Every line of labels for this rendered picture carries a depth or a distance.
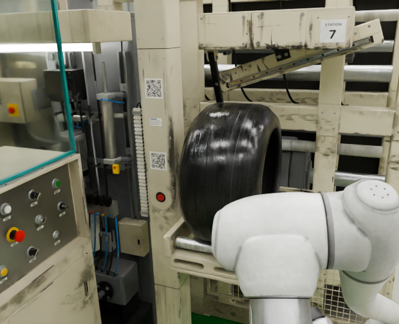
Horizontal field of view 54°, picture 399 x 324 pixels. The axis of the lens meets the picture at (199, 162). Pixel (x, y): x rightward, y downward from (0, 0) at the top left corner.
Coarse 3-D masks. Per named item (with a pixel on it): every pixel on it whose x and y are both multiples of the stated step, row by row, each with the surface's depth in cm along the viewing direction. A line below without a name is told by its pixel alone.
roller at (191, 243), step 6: (180, 240) 156; (186, 240) 155; (192, 240) 155; (198, 240) 154; (204, 240) 154; (180, 246) 156; (186, 246) 155; (192, 246) 154; (198, 246) 153; (204, 246) 152; (210, 246) 151; (210, 252) 152
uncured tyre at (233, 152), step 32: (192, 128) 139; (224, 128) 133; (256, 128) 132; (192, 160) 132; (224, 160) 128; (256, 160) 128; (192, 192) 133; (224, 192) 128; (256, 192) 129; (192, 224) 140
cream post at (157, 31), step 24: (144, 0) 138; (168, 0) 138; (144, 24) 141; (168, 24) 140; (144, 48) 144; (168, 48) 142; (144, 72) 147; (168, 72) 144; (144, 96) 150; (168, 96) 147; (144, 120) 154; (168, 120) 150; (144, 144) 157; (168, 144) 153; (168, 168) 156; (168, 192) 160; (168, 216) 163; (168, 264) 171; (168, 288) 176; (168, 312) 180
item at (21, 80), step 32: (0, 0) 116; (32, 0) 127; (0, 32) 117; (32, 32) 128; (0, 64) 118; (32, 64) 130; (0, 96) 119; (32, 96) 131; (64, 96) 146; (0, 128) 120; (32, 128) 132; (64, 128) 147; (0, 160) 121; (32, 160) 134
